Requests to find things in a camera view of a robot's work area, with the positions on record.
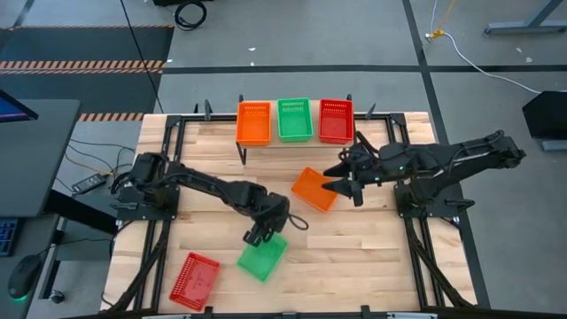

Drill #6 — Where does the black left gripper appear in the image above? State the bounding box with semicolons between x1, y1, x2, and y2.
242;191;292;248

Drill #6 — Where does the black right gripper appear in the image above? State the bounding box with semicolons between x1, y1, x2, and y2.
320;147;387;198

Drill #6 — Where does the green plastic basket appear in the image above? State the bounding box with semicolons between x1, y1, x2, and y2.
276;97;315;144
235;231;290;284

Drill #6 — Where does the orange plastic basket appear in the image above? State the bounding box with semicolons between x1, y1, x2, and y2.
290;166;339;214
235;100;273;148

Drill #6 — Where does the red plastic basket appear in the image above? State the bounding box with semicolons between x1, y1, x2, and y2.
168;252;221;313
317;97;356;146

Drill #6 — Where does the black power adapter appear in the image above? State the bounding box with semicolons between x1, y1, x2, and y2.
71;173;108;195

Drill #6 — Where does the black box on stand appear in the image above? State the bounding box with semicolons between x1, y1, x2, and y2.
521;89;567;142

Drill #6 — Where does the grey metal table leg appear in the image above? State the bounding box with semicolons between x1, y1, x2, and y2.
483;0;567;36

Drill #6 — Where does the dark grey desk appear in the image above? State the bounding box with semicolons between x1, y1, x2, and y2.
0;97;116;319

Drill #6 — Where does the black computer mouse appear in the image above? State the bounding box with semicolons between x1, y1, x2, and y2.
7;254;44;300

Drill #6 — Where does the backlit keyboard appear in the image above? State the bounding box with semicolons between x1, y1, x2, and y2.
0;217;19;258

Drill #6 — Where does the black hazard-striped floor mat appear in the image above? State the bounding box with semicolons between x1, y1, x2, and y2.
0;24;175;123

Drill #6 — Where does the computer monitor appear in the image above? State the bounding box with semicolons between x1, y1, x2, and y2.
0;89;40;124

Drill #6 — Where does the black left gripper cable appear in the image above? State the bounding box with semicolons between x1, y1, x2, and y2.
286;213;310;232

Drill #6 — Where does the black aluminium table frame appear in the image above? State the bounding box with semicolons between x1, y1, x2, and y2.
99;104;479;319

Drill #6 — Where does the yellow hanging cord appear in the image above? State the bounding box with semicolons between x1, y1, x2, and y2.
425;0;458;42

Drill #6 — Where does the white floor cable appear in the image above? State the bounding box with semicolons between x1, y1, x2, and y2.
425;29;544;96

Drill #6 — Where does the thin black hanging cable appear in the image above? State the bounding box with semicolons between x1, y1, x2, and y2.
119;0;167;115

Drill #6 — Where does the coiled black cable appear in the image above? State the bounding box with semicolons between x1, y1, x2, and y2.
173;0;208;33

